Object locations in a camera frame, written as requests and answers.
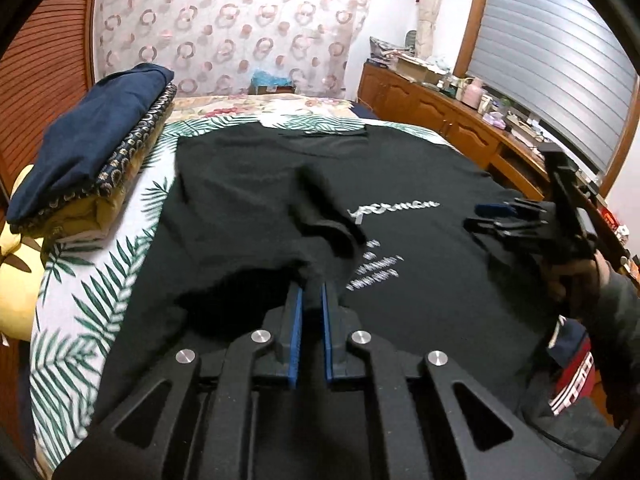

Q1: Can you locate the wooden louvered wardrobe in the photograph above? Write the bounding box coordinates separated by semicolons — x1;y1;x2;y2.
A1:
0;0;108;196

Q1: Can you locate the green leaf print sheet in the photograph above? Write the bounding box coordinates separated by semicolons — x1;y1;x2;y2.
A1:
30;112;456;471

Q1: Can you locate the dark cloth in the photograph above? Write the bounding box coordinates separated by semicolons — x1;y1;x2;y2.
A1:
520;375;621;461

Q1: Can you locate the black printed t-shirt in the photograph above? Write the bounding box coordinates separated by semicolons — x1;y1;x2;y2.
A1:
92;122;571;426

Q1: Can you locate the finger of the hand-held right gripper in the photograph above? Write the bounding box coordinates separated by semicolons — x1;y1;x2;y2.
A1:
464;217;545;254
474;201;546;221

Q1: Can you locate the floral blanket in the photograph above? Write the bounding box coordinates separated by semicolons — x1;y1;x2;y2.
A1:
165;92;361;123

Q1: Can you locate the circle patterned sheer curtain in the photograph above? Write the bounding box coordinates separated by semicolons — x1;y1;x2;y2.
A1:
97;0;373;98

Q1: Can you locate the pink thermos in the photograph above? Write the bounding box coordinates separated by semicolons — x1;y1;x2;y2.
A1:
462;77;486;108

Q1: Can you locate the person's right forearm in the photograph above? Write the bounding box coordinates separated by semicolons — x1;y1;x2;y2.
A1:
570;260;640;431

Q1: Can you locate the navy mattress cover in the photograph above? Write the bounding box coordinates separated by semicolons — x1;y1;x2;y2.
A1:
345;102;386;121

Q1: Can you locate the wooden cabinet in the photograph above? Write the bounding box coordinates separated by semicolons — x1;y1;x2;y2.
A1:
357;62;640;271

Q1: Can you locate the navy folded garment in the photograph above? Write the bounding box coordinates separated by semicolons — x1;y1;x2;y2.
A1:
7;62;175;226

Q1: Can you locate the yellow plush toy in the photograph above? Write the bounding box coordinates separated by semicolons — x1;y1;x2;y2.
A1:
0;165;48;346

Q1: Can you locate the mustard yellow folded cloth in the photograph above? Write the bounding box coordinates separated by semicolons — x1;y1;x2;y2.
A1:
47;105;173;248

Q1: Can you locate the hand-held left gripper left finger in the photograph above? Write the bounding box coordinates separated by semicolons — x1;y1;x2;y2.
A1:
52;281;306;480

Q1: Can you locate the open cardboard box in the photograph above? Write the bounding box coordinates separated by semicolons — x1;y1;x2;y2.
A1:
395;55;446;83

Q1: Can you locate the beige window curtain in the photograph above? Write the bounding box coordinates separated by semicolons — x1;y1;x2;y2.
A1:
412;0;451;61

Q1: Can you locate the patterned folded fabric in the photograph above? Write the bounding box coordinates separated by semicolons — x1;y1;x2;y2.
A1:
370;36;416;63

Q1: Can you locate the person's right hand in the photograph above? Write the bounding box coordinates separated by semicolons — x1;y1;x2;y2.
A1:
543;256;608;321

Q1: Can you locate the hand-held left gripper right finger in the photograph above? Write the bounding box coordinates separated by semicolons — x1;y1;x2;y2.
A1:
321;281;576;480

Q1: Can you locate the grey window blind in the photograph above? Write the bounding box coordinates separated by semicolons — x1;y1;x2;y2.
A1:
467;0;638;176

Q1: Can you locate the red white striped cloth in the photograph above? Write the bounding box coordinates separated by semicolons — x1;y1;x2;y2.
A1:
547;317;596;413

